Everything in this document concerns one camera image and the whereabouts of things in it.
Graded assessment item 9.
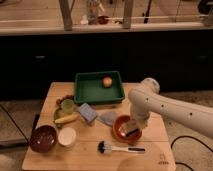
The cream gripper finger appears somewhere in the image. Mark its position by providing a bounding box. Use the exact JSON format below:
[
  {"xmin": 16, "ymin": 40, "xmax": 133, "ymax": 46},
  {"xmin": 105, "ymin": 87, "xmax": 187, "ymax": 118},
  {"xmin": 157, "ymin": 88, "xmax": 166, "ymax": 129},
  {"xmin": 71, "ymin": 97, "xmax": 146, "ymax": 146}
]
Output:
[{"xmin": 137, "ymin": 121, "xmax": 148, "ymax": 130}]

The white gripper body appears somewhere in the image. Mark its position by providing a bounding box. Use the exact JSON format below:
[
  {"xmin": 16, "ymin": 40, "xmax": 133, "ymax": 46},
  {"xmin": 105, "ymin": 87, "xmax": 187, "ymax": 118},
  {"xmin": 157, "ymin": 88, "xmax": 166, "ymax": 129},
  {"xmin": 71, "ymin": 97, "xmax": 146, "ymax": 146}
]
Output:
[{"xmin": 130, "ymin": 105, "xmax": 150, "ymax": 125}]

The wooden black felt eraser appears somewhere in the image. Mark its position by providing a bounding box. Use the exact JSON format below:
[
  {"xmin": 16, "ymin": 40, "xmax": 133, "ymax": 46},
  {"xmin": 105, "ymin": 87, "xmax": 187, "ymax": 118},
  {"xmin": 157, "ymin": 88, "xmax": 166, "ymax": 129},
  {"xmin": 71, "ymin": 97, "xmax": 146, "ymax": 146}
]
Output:
[{"xmin": 119, "ymin": 123, "xmax": 139, "ymax": 137}]

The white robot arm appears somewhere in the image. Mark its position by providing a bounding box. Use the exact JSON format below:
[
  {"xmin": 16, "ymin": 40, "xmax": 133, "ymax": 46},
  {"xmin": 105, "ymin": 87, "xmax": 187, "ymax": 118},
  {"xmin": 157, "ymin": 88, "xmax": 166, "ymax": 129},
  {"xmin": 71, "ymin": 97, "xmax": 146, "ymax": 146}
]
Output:
[{"xmin": 128, "ymin": 78, "xmax": 213, "ymax": 139}]

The red orange bowl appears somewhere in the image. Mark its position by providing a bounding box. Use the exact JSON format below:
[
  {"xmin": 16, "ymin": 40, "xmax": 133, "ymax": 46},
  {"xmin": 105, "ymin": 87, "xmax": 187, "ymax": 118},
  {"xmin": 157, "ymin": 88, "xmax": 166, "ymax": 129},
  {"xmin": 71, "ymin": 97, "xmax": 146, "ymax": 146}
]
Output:
[{"xmin": 112, "ymin": 115, "xmax": 142, "ymax": 144}]

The dark maroon bowl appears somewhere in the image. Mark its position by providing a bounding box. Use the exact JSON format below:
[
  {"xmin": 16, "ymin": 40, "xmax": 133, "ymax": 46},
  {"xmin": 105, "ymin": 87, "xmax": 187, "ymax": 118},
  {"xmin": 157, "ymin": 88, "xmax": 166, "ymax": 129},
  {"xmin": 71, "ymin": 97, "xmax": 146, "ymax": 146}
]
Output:
[{"xmin": 29, "ymin": 125, "xmax": 57, "ymax": 153}]

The grey blue cloth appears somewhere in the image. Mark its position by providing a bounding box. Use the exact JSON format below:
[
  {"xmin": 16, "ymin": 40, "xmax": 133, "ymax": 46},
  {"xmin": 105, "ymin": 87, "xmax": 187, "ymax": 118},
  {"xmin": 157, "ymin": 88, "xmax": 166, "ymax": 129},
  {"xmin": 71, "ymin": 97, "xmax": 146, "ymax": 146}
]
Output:
[{"xmin": 97, "ymin": 111, "xmax": 117, "ymax": 126}]

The black white dish brush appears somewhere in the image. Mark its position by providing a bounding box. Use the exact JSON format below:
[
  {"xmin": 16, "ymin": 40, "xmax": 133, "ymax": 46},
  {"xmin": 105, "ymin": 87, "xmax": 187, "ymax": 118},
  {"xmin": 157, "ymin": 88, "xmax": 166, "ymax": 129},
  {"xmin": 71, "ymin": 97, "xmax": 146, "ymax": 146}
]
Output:
[{"xmin": 97, "ymin": 141, "xmax": 145, "ymax": 154}]

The orange yellow fruit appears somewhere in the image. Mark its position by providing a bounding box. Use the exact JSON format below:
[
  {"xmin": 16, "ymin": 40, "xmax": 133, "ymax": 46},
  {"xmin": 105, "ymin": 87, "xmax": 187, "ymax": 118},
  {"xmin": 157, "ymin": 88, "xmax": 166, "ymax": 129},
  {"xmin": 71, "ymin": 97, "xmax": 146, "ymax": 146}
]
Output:
[{"xmin": 102, "ymin": 76, "xmax": 112, "ymax": 88}]

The blue sponge block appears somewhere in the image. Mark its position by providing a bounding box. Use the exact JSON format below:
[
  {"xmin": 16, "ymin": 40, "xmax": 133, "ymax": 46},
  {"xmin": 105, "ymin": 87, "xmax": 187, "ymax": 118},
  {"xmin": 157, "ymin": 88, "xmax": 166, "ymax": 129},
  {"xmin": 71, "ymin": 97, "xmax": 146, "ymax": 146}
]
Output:
[{"xmin": 78, "ymin": 103, "xmax": 98, "ymax": 125}]

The green plastic tray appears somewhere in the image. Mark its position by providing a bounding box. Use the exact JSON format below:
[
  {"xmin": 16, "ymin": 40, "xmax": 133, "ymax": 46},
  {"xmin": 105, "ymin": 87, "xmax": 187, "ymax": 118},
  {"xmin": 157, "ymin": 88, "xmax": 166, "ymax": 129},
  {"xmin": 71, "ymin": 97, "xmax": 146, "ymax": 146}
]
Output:
[{"xmin": 74, "ymin": 71, "xmax": 125, "ymax": 105}]

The green cup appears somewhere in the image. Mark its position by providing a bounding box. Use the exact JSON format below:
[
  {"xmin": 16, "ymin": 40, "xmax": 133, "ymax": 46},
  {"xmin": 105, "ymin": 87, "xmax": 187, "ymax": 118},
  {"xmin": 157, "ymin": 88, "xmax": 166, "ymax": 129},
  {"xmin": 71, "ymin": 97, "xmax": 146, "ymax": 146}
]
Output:
[{"xmin": 61, "ymin": 99, "xmax": 74, "ymax": 114}]

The white cup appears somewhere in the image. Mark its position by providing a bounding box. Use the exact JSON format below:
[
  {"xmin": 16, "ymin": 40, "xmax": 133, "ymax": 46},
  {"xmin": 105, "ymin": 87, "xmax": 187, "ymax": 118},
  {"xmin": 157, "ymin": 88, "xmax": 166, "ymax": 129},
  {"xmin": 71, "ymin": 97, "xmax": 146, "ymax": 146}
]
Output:
[{"xmin": 58, "ymin": 127, "xmax": 77, "ymax": 147}]

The green vegetable toy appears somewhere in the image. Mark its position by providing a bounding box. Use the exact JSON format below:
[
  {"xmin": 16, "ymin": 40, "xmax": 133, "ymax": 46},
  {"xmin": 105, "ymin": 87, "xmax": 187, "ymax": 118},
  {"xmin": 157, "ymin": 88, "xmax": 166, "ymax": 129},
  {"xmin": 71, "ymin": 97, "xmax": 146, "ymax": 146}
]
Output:
[{"xmin": 54, "ymin": 108, "xmax": 63, "ymax": 129}]

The red grape bunch toy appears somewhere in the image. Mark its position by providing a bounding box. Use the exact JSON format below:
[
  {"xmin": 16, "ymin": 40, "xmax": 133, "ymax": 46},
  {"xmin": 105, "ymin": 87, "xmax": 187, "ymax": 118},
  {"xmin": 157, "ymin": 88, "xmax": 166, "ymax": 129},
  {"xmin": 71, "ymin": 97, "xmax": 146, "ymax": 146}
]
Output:
[{"xmin": 56, "ymin": 95, "xmax": 74, "ymax": 106}]

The black cable on floor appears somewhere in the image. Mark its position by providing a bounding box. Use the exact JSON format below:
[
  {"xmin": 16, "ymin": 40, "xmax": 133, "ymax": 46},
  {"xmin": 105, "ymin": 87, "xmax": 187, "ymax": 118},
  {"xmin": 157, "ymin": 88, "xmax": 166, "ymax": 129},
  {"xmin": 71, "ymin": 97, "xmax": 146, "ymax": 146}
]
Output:
[{"xmin": 170, "ymin": 134, "xmax": 213, "ymax": 171}]

